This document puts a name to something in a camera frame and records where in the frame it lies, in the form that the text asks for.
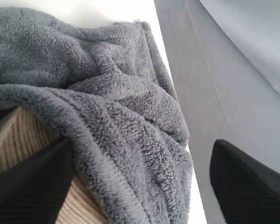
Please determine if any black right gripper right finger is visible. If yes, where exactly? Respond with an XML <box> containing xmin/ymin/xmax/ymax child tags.
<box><xmin>210</xmin><ymin>140</ymin><xmax>280</xmax><ymax>224</ymax></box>

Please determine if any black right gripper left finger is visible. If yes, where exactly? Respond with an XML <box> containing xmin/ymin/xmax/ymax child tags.
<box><xmin>0</xmin><ymin>138</ymin><xmax>74</xmax><ymax>224</ymax></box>

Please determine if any grey fluffy towel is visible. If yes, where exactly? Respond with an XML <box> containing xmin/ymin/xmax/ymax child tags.
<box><xmin>0</xmin><ymin>7</ymin><xmax>193</xmax><ymax>224</ymax></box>

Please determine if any light wooden cube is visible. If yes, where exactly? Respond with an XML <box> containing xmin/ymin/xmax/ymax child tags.
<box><xmin>0</xmin><ymin>107</ymin><xmax>109</xmax><ymax>224</ymax></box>

